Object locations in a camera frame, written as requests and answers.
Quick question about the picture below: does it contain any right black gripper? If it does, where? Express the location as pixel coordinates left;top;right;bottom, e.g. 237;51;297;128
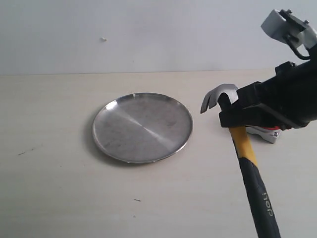
218;46;317;129

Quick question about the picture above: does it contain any yellow black claw hammer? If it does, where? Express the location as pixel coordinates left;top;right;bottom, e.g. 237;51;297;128
200;84;281;238

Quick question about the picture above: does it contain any red dome push button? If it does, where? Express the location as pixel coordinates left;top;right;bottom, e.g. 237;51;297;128
246;126;282;144

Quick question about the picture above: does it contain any round stainless steel plate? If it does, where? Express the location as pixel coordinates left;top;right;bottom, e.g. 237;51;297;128
92;92;193;164

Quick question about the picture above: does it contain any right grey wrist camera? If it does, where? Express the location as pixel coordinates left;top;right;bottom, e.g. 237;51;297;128
261;9;317;49

